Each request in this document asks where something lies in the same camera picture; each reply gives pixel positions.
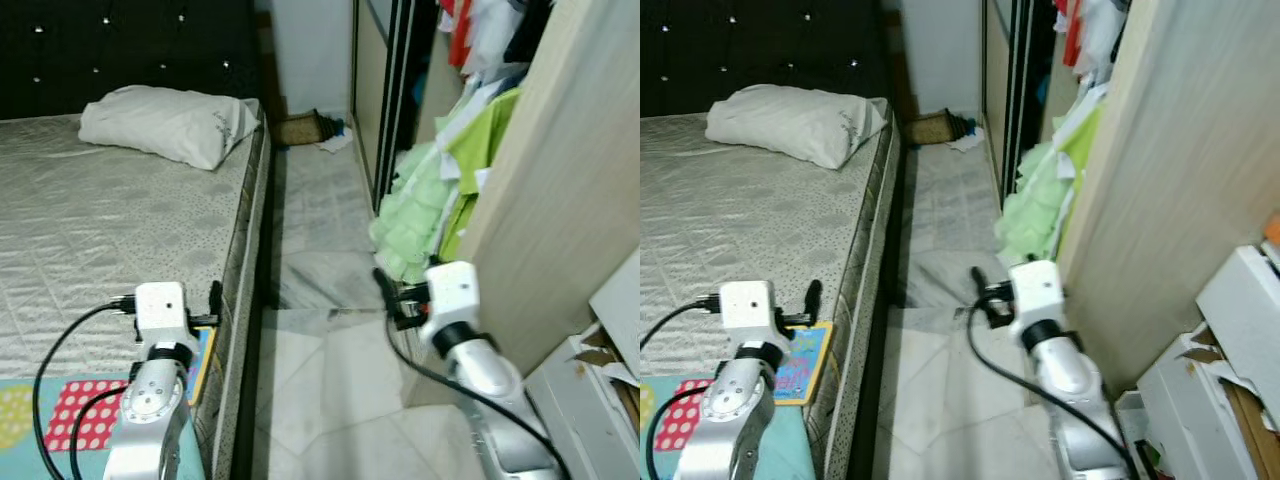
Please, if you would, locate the black tufted headboard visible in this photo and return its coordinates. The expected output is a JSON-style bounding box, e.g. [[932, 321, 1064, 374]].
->
[[0, 0, 263, 121], [640, 0, 891, 119]]

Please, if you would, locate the lime green shirt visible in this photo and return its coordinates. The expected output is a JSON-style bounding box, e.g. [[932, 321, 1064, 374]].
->
[[435, 88, 523, 261], [1060, 100, 1106, 251]]

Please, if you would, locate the white pillow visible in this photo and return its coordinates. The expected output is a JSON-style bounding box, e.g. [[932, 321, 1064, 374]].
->
[[705, 85, 891, 171], [78, 85, 263, 171]]

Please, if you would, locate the beige wooden wardrobe door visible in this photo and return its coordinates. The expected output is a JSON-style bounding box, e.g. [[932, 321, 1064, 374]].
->
[[405, 0, 641, 406], [1055, 0, 1280, 396]]

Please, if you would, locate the black framed sliding wardrobe door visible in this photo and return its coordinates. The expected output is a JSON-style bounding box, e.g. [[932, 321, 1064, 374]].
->
[[980, 0, 1056, 211], [350, 0, 441, 211]]

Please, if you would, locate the brown woven basket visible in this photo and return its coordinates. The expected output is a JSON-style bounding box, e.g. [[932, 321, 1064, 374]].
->
[[275, 108, 346, 149], [905, 108, 976, 148]]

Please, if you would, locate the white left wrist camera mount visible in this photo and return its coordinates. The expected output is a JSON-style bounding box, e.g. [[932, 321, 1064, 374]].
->
[[133, 282, 193, 346], [720, 281, 781, 346]]

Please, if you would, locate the white garment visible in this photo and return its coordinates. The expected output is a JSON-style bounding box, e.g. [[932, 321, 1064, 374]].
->
[[465, 0, 531, 81], [1080, 0, 1131, 86]]

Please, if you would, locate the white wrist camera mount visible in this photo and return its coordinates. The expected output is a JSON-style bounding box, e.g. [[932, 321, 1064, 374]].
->
[[133, 282, 193, 346], [1008, 260, 1066, 336], [720, 281, 781, 346], [420, 262, 479, 336]]

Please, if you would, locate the white broken drawer cabinet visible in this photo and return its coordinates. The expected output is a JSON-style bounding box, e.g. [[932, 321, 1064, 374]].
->
[[525, 250, 641, 480], [1115, 245, 1280, 480]]

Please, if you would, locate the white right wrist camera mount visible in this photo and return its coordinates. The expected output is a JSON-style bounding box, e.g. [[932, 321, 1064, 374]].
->
[[420, 262, 479, 336], [1008, 260, 1066, 336]]

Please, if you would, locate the light green ruffled garment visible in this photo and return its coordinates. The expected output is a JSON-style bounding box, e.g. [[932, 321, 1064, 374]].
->
[[995, 140, 1076, 266], [370, 140, 461, 284]]

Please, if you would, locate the teal heart print sheet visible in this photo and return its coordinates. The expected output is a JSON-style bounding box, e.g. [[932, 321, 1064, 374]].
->
[[0, 375, 206, 480], [640, 375, 816, 480]]

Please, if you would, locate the red garment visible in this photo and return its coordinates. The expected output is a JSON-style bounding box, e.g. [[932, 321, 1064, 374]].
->
[[447, 0, 476, 69], [1062, 0, 1086, 66]]

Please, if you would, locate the white quilted mattress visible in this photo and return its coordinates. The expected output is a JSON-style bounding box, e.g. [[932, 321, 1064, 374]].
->
[[640, 97, 901, 480], [0, 97, 273, 480]]

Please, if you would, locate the yellow blue picture book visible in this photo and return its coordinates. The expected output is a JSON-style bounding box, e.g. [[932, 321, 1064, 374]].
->
[[188, 325, 219, 406], [772, 320, 834, 406]]

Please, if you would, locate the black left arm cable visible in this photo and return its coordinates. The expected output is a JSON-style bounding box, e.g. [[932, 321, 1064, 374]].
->
[[32, 293, 138, 480], [68, 385, 136, 480], [640, 293, 723, 351], [645, 400, 706, 480]]

